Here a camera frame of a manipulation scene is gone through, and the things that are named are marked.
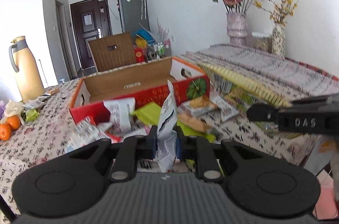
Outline white orange cracker bag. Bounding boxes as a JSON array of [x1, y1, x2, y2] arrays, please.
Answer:
[[156, 81, 178, 173]]

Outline long green snack pack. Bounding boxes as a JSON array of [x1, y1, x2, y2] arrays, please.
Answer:
[[131, 102, 216, 143]]

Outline red white snack bag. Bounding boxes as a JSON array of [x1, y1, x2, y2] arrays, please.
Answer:
[[64, 116, 122, 153]]

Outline yellow striped biscuit pack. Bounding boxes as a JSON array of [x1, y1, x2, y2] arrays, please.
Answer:
[[199, 63, 294, 109]]

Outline glass jar with snacks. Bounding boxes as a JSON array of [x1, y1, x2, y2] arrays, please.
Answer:
[[252, 32, 272, 53]]

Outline patterned fabric runner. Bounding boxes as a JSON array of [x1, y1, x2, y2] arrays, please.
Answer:
[[179, 44, 338, 100]]

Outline red cardboard pumpkin box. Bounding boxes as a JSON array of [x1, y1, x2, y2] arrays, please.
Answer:
[[69, 57, 210, 124]]

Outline floral white slim vase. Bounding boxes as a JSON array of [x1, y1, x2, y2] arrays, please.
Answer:
[[272, 23, 286, 58]]

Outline red gift box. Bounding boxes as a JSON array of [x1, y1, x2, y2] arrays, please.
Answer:
[[134, 47, 147, 63]]

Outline brown woven chair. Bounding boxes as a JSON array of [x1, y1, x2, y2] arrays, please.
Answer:
[[89, 33, 136, 72]]

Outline yellow dried flower branches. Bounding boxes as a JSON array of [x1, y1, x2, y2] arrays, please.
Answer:
[[253, 0, 300, 26]]

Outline blue plastic dustpan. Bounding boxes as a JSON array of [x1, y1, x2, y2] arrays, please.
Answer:
[[133, 29, 154, 42]]

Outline white packets by jug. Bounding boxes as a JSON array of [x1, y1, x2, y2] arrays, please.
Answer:
[[23, 88, 59, 110]]

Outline small green snack packet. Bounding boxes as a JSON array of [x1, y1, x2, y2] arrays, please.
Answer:
[[25, 109, 40, 122]]

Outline pink textured vase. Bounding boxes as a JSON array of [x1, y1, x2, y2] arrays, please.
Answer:
[[226, 12, 248, 46]]

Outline right orange mandarin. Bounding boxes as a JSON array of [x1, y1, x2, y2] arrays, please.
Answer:
[[6, 115, 21, 131]]

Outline orange mandarin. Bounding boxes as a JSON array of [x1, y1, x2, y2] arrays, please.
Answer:
[[0, 124, 11, 141], [6, 115, 21, 131]]

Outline cream fabric flower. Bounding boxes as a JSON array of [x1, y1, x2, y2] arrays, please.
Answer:
[[2, 100, 24, 124]]

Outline dark brown entrance door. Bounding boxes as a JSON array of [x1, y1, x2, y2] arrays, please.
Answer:
[[70, 0, 112, 69]]

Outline middle orange mandarin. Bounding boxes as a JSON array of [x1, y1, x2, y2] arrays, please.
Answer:
[[0, 124, 11, 141]]

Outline grey refrigerator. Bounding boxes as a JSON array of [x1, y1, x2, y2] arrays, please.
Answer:
[[117, 0, 149, 33]]

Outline yellow thermos jug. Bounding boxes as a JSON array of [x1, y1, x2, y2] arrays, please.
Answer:
[[9, 36, 45, 103]]

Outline wire storage rack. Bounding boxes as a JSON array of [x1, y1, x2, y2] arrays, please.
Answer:
[[147, 40, 171, 60]]

